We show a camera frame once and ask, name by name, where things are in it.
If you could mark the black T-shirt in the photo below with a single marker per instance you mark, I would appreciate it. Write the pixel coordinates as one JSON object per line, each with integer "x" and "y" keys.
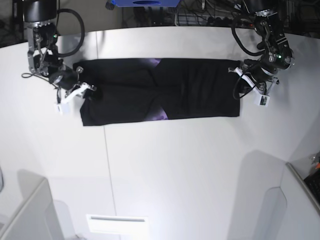
{"x": 149, "y": 89}

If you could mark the grey partition panel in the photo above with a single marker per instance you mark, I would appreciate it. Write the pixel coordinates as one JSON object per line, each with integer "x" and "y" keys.
{"x": 289, "y": 212}
{"x": 35, "y": 218}

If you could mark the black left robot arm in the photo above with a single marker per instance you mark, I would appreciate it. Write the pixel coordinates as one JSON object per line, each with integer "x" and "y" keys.
{"x": 274, "y": 52}

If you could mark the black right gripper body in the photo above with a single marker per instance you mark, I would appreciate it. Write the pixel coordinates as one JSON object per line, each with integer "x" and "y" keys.
{"x": 65, "y": 79}

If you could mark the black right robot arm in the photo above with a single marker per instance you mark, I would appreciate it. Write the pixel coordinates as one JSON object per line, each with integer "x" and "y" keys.
{"x": 44, "y": 59}

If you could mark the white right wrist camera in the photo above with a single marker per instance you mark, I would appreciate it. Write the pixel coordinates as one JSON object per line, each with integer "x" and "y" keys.
{"x": 62, "y": 108}

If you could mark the blue box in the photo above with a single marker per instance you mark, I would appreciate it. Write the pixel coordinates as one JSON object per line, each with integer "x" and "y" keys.
{"x": 145, "y": 3}

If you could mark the grey partition panel left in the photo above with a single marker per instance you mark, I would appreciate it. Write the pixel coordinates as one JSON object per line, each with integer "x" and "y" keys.
{"x": 35, "y": 218}

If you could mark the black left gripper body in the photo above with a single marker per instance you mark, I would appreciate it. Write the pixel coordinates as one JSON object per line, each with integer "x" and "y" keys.
{"x": 260, "y": 71}

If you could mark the grey partition panel right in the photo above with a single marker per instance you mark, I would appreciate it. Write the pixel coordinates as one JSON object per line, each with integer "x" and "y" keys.
{"x": 289, "y": 212}

